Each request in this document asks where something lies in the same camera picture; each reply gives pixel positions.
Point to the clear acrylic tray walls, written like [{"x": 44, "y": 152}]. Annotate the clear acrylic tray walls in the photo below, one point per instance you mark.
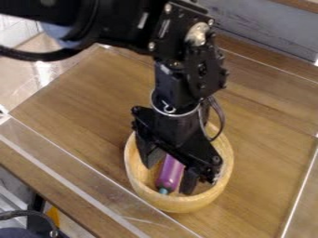
[{"x": 270, "y": 101}]

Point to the brown wooden bowl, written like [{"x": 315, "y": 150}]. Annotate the brown wooden bowl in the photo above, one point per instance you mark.
[{"x": 177, "y": 202}]

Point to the black clamp with screw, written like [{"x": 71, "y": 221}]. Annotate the black clamp with screw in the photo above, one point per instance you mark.
[{"x": 39, "y": 225}]

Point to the purple toy eggplant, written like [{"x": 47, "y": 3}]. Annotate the purple toy eggplant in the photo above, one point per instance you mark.
[{"x": 170, "y": 175}]

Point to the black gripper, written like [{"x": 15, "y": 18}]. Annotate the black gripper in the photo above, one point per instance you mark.
[{"x": 175, "y": 135}]

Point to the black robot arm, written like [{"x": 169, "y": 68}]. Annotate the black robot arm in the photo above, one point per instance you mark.
[{"x": 171, "y": 30}]

